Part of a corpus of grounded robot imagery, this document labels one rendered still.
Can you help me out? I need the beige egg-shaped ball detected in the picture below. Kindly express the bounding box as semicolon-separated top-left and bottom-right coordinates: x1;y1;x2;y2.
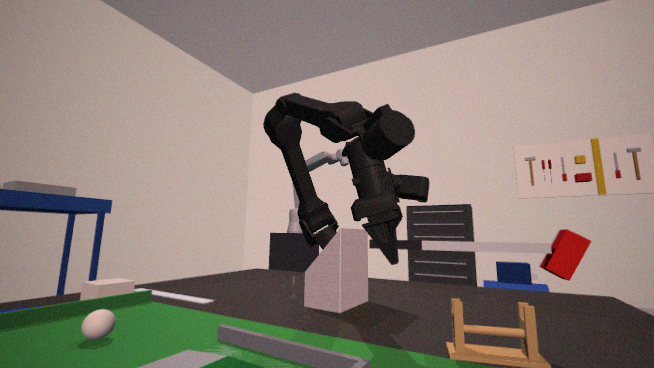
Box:
81;309;115;340

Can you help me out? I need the green flat mat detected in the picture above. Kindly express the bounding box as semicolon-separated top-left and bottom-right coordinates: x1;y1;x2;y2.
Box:
0;301;498;368

